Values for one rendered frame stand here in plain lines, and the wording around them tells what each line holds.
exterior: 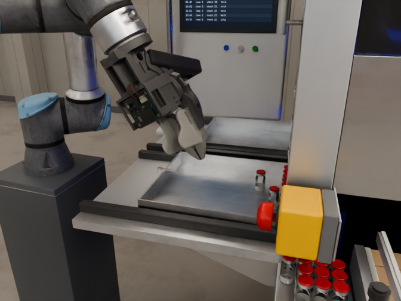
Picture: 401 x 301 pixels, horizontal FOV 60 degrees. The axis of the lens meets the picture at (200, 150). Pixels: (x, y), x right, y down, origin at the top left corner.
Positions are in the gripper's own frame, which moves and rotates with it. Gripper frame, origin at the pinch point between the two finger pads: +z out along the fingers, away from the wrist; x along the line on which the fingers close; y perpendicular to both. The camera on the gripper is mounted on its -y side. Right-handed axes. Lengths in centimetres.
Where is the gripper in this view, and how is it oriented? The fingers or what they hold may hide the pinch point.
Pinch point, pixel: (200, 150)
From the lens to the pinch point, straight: 58.4
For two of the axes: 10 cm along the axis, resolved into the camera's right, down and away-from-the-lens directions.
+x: 7.2, -2.6, -6.4
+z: 5.0, 8.4, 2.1
